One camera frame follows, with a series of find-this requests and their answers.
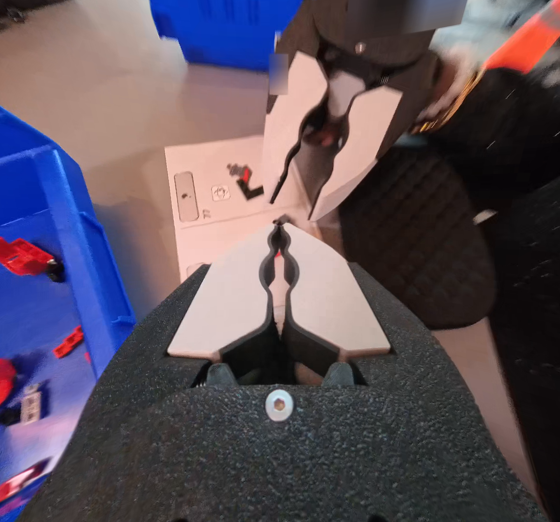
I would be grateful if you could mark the white instruction booklet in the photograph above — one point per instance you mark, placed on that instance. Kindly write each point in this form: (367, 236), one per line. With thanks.
(218, 224)

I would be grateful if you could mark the large red toy brick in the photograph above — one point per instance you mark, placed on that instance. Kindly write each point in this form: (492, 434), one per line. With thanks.
(23, 259)

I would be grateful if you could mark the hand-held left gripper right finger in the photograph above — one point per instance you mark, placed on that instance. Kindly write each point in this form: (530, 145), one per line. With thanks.
(337, 308)

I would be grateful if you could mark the blue plastic bin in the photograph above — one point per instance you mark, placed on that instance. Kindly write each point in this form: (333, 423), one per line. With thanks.
(38, 190)
(235, 11)

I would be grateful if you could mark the light grey toy brick piece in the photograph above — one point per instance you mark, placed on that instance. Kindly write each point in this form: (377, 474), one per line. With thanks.
(31, 404)

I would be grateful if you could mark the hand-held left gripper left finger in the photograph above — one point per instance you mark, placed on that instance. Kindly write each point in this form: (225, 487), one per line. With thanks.
(227, 304)

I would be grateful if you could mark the person's black quilted clothing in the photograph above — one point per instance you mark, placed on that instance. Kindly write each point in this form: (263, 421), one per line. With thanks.
(415, 247)

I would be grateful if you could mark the red toy brick piece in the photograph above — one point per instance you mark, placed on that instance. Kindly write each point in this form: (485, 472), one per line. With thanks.
(21, 482)

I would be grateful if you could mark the small red toy brick plate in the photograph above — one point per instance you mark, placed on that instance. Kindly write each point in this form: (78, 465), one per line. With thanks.
(68, 342)

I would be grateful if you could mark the rounded red toy brick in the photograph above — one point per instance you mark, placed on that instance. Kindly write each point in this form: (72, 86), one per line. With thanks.
(6, 380)

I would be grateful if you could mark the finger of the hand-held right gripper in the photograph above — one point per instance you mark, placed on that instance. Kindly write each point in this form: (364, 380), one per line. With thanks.
(303, 90)
(369, 137)

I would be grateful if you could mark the orange bar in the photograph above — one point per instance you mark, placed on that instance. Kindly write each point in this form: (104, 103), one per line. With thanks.
(524, 39)

